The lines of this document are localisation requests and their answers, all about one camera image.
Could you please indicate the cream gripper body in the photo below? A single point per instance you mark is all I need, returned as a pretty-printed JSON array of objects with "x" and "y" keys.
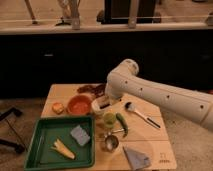
[{"x": 113, "y": 101}]

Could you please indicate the brown felt eraser block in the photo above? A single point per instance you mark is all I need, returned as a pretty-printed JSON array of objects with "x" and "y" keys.
[{"x": 104, "y": 102}]

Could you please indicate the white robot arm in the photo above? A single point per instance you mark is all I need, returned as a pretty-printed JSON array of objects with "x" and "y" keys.
[{"x": 193, "y": 105}]

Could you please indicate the dark purple bowl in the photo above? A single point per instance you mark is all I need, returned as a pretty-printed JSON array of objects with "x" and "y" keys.
[{"x": 99, "y": 90}]

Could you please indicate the orange bowl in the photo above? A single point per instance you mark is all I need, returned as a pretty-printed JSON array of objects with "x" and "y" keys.
[{"x": 79, "y": 105}]

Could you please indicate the white round container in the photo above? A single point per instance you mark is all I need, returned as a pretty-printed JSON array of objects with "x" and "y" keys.
[{"x": 95, "y": 108}]

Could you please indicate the light green cup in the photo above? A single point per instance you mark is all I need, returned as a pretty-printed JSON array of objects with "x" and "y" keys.
[{"x": 109, "y": 120}]

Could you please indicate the dark red plate piece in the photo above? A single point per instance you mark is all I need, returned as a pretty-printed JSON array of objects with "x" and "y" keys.
[{"x": 86, "y": 89}]

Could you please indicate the green pepper toy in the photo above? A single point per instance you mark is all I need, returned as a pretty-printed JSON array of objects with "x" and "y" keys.
[{"x": 123, "y": 123}]

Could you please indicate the metal measuring cup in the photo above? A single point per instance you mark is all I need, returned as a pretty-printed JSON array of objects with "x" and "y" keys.
[{"x": 111, "y": 140}]

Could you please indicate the blue sponge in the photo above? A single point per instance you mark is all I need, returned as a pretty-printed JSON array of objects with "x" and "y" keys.
[{"x": 80, "y": 135}]

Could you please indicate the blue grey cloth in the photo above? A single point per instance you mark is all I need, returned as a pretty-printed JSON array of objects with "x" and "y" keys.
[{"x": 136, "y": 159}]

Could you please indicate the yellow corn toy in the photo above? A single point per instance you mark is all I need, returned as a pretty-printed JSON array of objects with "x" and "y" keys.
[{"x": 62, "y": 149}]

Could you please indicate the green plastic tray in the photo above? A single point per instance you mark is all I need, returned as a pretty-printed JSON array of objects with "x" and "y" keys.
[{"x": 41, "y": 156}]

